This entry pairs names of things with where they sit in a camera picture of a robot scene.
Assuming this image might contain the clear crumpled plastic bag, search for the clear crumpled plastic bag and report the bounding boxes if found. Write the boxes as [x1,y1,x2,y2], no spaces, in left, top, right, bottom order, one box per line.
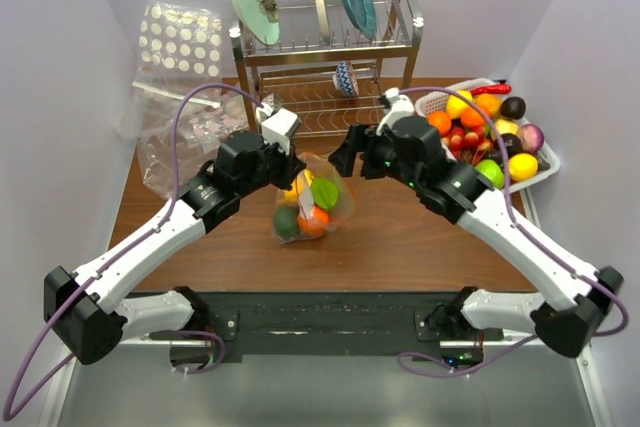
[115,86,249,199]

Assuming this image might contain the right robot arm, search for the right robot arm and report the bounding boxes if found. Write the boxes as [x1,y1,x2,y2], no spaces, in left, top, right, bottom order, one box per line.
[329,116,623,358]

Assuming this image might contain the green apple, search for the green apple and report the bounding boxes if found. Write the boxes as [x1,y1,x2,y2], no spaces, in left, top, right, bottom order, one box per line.
[475,159,505,189]

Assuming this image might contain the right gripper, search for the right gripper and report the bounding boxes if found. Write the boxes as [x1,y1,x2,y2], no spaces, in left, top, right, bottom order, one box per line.
[329,122,423,190]

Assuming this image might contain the blue patterned bowl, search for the blue patterned bowl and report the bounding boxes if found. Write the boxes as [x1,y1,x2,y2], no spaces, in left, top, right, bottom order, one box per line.
[333,61,359,98]

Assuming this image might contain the dark green avocado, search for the dark green avocado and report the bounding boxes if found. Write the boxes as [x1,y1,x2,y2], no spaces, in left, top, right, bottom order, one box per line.
[272,205,301,241]

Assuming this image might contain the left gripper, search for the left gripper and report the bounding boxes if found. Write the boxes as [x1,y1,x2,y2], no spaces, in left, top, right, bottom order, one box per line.
[237,136,306,198]

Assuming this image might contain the red chili pepper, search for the red chili pepper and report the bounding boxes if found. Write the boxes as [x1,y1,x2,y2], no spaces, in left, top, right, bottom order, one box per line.
[470,84,512,96]

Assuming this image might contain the yellow bell pepper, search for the yellow bell pepper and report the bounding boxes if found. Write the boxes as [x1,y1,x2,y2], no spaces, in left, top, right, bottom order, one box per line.
[279,169,315,205]

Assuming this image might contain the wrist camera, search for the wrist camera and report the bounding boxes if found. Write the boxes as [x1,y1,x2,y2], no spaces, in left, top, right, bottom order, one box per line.
[257,104,301,155]
[376,88,415,136]

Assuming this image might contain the grey patterned bowl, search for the grey patterned bowl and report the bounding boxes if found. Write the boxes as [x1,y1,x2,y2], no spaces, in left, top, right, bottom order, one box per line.
[261,93,283,117]

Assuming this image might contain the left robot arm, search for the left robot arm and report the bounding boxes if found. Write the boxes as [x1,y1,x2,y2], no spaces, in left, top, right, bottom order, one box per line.
[44,131,305,365]

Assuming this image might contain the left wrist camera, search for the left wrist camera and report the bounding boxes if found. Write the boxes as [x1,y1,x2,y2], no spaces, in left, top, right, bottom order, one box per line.
[257,104,301,155]

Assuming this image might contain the polka dot plastic bag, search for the polka dot plastic bag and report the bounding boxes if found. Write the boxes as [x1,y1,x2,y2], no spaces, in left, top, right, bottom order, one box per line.
[132,1,223,111]

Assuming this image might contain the light green pepper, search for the light green pepper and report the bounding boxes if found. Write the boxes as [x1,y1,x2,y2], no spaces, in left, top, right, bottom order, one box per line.
[310,177,340,211]

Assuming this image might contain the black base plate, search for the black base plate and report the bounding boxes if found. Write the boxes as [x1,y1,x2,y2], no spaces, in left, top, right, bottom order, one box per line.
[149,290,504,366]

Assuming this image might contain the dark mangosteen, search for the dark mangosteen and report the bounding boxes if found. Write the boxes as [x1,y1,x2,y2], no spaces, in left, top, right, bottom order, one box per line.
[500,96,526,120]
[500,133,523,158]

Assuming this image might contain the metal dish rack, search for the metal dish rack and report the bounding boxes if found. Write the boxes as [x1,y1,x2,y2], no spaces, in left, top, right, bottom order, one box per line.
[229,0,424,137]

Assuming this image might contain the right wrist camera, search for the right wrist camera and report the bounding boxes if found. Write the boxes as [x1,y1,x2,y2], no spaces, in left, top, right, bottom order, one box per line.
[376,88,415,136]

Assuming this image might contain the orange fruit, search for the orange fruit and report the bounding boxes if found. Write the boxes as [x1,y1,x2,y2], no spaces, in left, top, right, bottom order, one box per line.
[459,107,490,129]
[297,206,330,237]
[474,93,502,119]

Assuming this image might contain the pale yellow pear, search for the pale yellow pear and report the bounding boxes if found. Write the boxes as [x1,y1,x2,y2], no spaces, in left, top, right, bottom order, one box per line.
[494,118,519,135]

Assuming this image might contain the purple onion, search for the purple onion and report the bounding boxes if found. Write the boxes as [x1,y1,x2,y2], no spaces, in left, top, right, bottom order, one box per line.
[517,123,545,154]

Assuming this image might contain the white food tray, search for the white food tray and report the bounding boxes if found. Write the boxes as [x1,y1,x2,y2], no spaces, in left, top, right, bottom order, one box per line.
[414,78,560,193]

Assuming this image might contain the orange zip top bag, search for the orange zip top bag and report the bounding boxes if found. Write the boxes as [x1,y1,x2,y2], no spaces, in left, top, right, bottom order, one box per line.
[271,152,356,244]

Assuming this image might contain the small orange tangerine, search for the small orange tangerine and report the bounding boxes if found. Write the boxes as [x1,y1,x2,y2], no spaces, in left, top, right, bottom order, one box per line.
[427,111,452,137]

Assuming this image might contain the yellow lemon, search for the yellow lemon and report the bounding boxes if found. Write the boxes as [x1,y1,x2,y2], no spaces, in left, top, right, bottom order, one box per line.
[508,153,539,182]
[445,90,473,120]

